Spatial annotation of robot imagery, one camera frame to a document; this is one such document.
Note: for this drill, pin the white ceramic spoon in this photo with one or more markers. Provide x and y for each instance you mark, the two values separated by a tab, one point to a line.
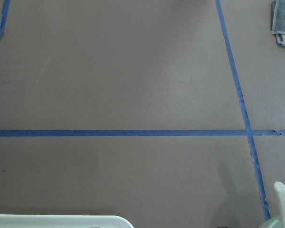
279	188

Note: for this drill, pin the grey folded cloth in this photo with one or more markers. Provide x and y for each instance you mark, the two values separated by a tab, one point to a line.
278	24

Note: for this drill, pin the mint green bowl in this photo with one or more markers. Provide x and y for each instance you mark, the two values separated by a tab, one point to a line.
276	222

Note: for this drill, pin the cream bear serving tray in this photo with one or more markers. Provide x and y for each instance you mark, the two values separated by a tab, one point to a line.
62	221

